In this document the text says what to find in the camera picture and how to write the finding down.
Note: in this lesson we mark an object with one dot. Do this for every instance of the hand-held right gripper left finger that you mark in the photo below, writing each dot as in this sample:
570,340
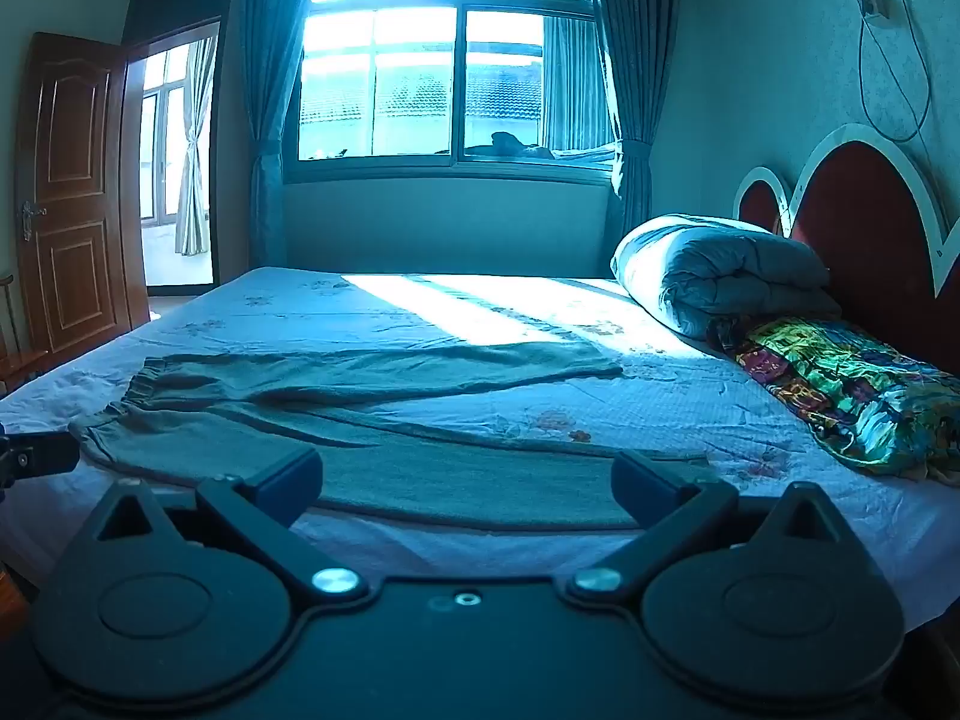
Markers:
291,481

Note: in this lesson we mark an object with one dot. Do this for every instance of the folded blue quilt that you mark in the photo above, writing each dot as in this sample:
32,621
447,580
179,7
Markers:
720,277

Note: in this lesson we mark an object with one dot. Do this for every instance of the bed with floral sheet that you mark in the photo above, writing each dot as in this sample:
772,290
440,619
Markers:
525,360

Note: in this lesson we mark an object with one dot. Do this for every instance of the wooden chair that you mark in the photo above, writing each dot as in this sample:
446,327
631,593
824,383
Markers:
15,360

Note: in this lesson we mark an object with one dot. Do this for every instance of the red and white headboard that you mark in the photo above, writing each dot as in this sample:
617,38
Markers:
870,240

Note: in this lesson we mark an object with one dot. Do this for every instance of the white curtain in next room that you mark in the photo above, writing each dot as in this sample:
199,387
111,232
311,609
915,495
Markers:
193,157

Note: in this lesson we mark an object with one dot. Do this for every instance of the large bedroom window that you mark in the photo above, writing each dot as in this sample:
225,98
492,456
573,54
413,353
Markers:
450,52

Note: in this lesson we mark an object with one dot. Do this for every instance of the wall socket with charger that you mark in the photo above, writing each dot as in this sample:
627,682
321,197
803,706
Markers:
876,7

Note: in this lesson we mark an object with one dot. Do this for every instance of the colourful patterned pillow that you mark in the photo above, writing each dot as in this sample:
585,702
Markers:
847,390

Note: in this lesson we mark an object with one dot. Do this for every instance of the blue curtain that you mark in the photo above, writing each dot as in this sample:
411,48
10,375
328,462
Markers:
630,67
266,90

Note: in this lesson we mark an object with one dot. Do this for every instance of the window in next room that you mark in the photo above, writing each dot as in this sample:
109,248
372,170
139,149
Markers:
161,142

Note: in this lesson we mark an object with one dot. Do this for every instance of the dark object on windowsill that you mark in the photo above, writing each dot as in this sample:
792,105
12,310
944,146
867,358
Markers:
517,146

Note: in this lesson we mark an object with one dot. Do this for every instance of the brown wooden door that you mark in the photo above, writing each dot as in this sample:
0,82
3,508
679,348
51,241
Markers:
71,195

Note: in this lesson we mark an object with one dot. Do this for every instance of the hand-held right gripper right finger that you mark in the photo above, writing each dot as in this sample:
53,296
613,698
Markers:
643,484

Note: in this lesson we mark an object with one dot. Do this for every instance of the grey-green pants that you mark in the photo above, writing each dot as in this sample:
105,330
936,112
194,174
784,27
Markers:
360,435

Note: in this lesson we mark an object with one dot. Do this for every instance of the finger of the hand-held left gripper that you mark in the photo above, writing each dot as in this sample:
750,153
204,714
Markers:
41,454

